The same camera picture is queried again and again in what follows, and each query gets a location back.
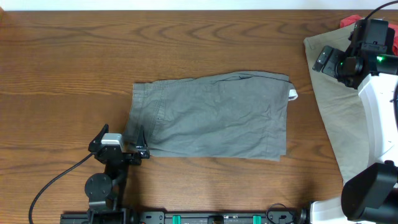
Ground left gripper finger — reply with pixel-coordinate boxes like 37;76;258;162
88;124;109;152
136;126;150;159

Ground grey shorts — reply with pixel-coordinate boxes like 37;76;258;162
123;71;298;161

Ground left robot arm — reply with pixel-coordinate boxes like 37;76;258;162
85;124;150;224

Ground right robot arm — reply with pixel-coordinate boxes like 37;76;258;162
304;19;397;223

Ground red garment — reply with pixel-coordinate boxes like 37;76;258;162
340;14;397;55

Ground beige khaki shorts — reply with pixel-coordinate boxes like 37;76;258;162
304;24;369;183

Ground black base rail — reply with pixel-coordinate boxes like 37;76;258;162
60;208;310;224

